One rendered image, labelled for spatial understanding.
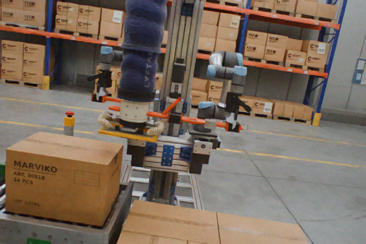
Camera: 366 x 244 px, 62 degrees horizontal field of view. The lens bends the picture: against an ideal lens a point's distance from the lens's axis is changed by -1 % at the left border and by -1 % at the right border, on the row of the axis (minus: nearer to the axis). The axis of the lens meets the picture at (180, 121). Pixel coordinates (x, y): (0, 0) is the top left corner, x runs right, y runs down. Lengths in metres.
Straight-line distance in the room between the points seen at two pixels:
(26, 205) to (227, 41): 7.80
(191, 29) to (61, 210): 1.60
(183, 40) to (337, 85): 9.69
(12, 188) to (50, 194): 0.23
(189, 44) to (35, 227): 1.66
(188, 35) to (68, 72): 8.48
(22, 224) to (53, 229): 0.18
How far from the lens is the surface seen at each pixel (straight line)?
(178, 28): 2.51
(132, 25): 1.74
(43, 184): 1.98
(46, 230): 1.94
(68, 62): 10.71
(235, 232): 2.13
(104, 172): 1.81
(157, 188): 2.67
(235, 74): 1.80
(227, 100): 1.83
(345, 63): 11.88
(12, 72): 10.03
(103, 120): 1.81
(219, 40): 9.08
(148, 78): 1.76
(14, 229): 2.02
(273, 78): 10.89
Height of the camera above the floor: 1.63
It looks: 13 degrees down
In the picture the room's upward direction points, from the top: 8 degrees clockwise
